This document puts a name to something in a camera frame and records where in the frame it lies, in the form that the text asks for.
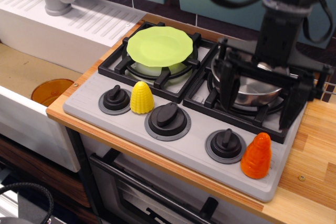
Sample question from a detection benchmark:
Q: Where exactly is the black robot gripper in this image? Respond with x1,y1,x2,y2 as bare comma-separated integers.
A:
217,7,332,130

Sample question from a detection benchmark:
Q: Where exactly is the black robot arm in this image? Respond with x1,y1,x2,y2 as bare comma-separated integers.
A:
212,0,333,129

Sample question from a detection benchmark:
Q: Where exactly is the orange plastic toy carrot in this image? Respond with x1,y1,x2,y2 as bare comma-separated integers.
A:
240,132,272,179

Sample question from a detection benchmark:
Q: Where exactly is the stainless steel pot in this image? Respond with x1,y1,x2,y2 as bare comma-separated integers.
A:
208,53,298,107

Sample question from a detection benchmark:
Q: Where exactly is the black right burner grate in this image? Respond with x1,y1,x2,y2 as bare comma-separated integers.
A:
183,46,304,144

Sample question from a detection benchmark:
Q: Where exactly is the black burner grate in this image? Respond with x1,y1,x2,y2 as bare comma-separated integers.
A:
98,22,218,103
183,46,304,144

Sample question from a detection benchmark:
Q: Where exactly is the black right stove knob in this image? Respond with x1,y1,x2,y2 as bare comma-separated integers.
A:
205,129,247,165

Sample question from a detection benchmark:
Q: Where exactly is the black stove knob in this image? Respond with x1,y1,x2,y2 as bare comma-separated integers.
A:
98,85,131,115
205,129,247,165
144,102,191,142

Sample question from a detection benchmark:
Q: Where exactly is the grey toy stove top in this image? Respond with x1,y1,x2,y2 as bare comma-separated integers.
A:
62,20,315,203

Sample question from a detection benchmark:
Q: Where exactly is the brass countertop screw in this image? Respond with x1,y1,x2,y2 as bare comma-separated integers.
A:
298,175,306,182

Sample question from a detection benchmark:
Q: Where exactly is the black middle stove knob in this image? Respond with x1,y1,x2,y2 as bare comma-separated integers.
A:
144,102,191,142

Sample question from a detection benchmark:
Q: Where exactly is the black left burner grate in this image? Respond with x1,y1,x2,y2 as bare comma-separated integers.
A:
98,22,218,103

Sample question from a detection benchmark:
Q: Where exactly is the light green plastic plate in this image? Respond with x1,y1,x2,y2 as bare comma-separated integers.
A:
127,26,193,67

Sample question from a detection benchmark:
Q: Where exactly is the yellow plastic toy corn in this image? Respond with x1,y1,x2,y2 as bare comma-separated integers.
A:
130,81,154,114

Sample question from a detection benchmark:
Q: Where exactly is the black left stove knob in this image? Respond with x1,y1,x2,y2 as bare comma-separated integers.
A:
98,85,131,115

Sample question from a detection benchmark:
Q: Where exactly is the toy oven door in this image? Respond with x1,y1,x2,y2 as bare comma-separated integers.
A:
89,149,266,223

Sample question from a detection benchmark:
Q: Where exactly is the orange sink drain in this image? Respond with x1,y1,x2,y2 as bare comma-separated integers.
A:
31,79,74,107

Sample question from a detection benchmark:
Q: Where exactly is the white toy sink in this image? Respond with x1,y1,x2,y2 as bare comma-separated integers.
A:
1,0,144,172

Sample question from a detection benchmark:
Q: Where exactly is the black braided cable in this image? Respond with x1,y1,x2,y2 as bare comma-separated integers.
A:
0,182,55,224

